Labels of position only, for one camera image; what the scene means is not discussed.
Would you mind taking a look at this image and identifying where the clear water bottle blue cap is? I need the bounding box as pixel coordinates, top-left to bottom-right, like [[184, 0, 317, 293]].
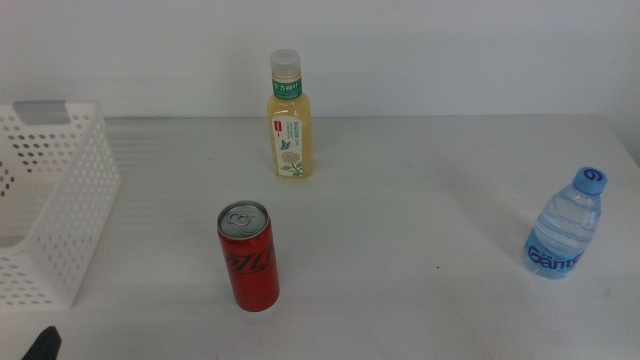
[[523, 166, 609, 280]]

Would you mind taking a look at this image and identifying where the yellow tea bottle green label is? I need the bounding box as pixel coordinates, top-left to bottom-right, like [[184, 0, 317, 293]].
[[266, 48, 314, 180]]

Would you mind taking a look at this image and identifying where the red soda can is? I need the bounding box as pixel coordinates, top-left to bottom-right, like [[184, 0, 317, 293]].
[[216, 200, 281, 313]]

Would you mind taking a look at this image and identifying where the white perforated plastic basket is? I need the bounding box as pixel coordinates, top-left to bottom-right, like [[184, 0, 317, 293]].
[[0, 100, 122, 314]]

